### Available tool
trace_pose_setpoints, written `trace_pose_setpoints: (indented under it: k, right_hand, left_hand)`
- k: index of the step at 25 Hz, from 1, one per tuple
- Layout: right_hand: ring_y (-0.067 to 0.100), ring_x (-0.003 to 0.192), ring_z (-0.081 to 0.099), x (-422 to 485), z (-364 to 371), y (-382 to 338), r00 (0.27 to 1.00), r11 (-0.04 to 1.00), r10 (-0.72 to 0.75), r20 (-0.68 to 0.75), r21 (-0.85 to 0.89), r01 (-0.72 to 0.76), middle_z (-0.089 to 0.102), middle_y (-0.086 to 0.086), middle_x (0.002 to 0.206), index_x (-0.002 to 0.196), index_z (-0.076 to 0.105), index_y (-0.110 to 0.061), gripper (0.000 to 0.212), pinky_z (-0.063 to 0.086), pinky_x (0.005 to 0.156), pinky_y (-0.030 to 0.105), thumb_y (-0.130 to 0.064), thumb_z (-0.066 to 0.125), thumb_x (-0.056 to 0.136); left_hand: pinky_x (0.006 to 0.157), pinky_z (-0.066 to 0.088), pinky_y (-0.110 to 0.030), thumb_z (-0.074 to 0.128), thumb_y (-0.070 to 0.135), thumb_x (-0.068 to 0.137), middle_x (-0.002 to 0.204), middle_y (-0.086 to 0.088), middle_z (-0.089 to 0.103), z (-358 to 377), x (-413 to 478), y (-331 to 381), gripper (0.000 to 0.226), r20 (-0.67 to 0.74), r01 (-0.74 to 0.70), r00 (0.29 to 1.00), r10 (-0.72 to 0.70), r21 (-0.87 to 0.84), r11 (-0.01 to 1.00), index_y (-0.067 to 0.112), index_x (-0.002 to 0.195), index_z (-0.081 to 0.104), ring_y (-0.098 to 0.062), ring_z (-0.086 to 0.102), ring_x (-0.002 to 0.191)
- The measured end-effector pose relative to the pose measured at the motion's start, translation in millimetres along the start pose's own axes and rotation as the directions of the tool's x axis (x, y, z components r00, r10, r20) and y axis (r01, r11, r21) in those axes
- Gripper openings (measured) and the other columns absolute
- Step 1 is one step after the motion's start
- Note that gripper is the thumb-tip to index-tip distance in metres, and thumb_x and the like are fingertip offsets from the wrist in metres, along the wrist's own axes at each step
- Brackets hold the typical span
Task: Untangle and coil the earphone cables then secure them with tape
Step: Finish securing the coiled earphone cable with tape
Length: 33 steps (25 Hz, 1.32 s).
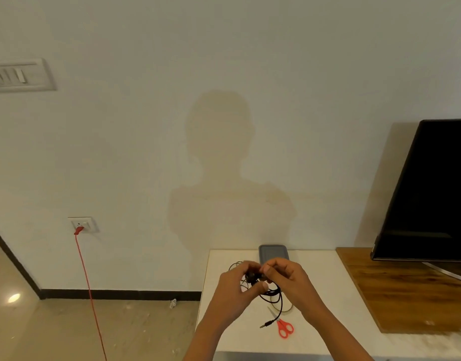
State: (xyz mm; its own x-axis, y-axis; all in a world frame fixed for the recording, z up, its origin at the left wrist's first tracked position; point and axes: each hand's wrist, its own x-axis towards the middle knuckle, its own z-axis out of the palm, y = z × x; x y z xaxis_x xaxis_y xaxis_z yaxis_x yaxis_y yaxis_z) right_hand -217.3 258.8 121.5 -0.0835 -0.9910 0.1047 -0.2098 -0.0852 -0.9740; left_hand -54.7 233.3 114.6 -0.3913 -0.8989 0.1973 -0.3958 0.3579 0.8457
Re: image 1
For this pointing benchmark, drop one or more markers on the clear tape roll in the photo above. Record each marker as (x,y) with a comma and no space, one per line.
(286,310)

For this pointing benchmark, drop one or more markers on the red scissors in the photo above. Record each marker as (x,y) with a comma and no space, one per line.
(280,322)

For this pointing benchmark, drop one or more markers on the silver television stand leg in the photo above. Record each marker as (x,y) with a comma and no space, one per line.
(448,272)

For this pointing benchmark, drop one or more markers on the grey lidded container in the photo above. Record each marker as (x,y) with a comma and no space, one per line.
(273,252)

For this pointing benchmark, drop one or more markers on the white scrap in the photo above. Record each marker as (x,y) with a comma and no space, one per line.
(173,303)

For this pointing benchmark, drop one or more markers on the person's left hand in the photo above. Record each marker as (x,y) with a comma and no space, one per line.
(230,297)

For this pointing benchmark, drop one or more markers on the white wall switch panel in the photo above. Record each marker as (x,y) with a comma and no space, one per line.
(23,75)

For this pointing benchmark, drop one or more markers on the wooden board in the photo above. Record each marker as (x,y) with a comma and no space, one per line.
(407,293)

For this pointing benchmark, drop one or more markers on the white wall socket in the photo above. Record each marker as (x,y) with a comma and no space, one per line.
(89,223)

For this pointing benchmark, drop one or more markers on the black television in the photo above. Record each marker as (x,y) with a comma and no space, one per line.
(429,191)

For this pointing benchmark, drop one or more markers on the person's right hand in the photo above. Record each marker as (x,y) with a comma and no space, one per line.
(294,285)

